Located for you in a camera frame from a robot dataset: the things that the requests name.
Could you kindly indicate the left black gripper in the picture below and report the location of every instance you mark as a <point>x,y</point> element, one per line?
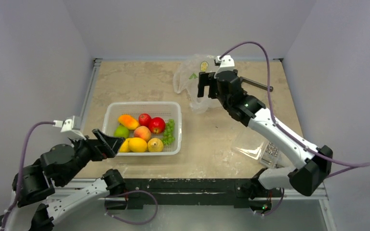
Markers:
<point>109,144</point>

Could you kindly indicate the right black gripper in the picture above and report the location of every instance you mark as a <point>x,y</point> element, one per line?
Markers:
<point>210,81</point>

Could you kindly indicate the clear printed plastic bag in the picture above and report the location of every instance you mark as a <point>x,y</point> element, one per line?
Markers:
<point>186,78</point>

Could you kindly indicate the yellow lemon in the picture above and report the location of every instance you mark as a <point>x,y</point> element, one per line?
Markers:
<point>137,145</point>

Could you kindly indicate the yellow pear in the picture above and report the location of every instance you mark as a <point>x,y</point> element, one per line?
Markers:
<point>155,145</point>

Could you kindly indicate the red apple from bag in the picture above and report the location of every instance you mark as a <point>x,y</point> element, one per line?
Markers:
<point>157,125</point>

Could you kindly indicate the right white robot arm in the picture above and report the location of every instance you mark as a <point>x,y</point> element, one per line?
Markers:
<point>310,163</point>

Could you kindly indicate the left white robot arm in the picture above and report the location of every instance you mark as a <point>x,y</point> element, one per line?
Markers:
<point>57,168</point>

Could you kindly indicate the green lime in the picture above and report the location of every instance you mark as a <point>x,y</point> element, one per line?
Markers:
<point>122,131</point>

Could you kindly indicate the yellow mango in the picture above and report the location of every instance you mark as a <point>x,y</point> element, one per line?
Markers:
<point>125,146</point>

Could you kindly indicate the orange mango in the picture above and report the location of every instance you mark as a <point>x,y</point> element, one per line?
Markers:
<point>128,121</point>

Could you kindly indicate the peach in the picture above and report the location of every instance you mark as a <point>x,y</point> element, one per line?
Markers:
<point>142,132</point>

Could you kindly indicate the black clamp tool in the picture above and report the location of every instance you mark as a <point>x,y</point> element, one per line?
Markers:
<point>256,84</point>

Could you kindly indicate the red apple in basket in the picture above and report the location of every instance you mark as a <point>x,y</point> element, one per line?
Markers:
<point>144,119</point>

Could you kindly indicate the green grapes bunch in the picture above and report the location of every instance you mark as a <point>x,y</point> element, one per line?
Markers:
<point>168,134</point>

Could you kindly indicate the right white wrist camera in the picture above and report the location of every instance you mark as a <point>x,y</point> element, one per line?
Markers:
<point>225,63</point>

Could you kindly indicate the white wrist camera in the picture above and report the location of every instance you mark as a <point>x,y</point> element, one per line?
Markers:
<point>225,63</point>
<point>70,128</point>

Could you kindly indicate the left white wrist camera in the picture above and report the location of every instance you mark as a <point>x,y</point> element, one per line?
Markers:
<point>70,128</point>

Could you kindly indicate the aluminium rail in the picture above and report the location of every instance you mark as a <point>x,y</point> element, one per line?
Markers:
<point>89,92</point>

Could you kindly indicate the black base frame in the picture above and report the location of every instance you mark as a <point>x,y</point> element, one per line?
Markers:
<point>238,193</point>

